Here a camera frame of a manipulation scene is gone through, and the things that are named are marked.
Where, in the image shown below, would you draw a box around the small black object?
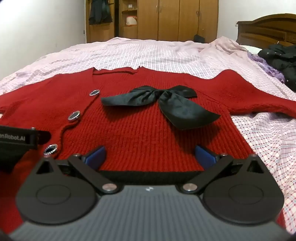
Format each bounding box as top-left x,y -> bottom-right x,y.
194,34 -> 210,44

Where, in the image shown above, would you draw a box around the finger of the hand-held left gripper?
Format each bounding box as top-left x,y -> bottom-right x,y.
36,130 -> 51,145

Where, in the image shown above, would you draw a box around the dark hanging clothes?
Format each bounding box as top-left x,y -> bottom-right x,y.
89,0 -> 113,25

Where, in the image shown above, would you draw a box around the black jacket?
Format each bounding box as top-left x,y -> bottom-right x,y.
258,44 -> 296,92

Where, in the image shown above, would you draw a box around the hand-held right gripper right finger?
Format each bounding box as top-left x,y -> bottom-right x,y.
181,145 -> 263,194

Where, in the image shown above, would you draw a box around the wooden wardrobe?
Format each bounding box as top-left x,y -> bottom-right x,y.
85,0 -> 219,43

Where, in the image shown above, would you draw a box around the purple cloth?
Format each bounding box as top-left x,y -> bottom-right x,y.
247,51 -> 287,83

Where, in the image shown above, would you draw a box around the pink checked bedsheet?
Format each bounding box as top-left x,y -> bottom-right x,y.
0,36 -> 296,235

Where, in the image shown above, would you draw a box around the red knit sweater black bow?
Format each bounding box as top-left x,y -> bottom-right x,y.
0,67 -> 296,234

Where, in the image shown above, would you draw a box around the white pillow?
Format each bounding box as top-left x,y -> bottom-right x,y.
240,45 -> 264,55

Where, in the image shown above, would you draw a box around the wooden bed headboard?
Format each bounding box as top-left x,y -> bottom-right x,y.
236,13 -> 296,47

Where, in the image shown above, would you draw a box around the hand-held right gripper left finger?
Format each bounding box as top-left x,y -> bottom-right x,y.
35,146 -> 120,194

